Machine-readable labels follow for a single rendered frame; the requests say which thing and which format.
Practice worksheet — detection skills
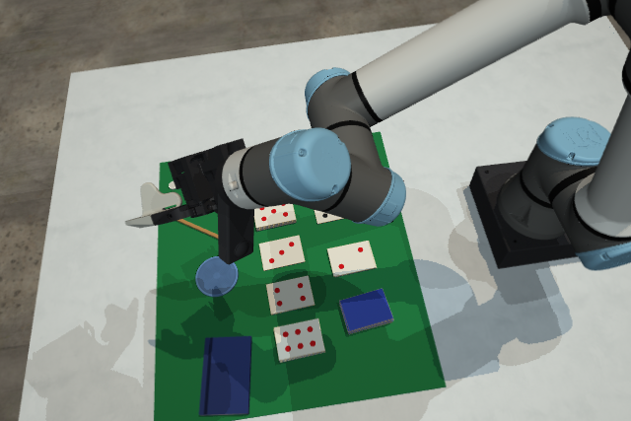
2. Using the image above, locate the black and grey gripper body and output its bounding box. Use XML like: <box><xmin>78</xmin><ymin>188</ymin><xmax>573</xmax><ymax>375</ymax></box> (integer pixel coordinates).
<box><xmin>168</xmin><ymin>138</ymin><xmax>245</xmax><ymax>218</ymax></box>

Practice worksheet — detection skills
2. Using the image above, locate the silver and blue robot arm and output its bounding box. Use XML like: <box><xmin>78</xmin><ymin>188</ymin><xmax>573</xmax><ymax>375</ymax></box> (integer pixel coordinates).
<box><xmin>218</xmin><ymin>0</ymin><xmax>631</xmax><ymax>270</ymax></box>

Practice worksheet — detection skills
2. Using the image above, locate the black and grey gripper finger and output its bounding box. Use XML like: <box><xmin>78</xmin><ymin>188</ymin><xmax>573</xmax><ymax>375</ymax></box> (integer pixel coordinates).
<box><xmin>125</xmin><ymin>182</ymin><xmax>197</xmax><ymax>228</ymax></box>

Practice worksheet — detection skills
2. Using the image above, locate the blue round disc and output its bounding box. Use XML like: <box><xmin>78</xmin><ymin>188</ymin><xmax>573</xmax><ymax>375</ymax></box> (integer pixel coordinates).
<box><xmin>195</xmin><ymin>256</ymin><xmax>239</xmax><ymax>297</ymax></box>

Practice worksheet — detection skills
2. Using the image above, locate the cream card with black dots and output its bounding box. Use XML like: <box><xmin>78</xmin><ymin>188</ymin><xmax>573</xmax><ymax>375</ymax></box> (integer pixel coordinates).
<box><xmin>315</xmin><ymin>210</ymin><xmax>344</xmax><ymax>224</ymax></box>

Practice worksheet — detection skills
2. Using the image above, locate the thin wooden stick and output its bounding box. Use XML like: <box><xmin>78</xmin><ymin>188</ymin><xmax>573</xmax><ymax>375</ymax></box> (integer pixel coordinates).
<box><xmin>177</xmin><ymin>219</ymin><xmax>218</xmax><ymax>239</ymax></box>

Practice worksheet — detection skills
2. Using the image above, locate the green felt play mat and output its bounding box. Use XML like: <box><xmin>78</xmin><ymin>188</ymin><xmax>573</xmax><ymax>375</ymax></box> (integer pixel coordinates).
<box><xmin>154</xmin><ymin>204</ymin><xmax>446</xmax><ymax>421</ymax></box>

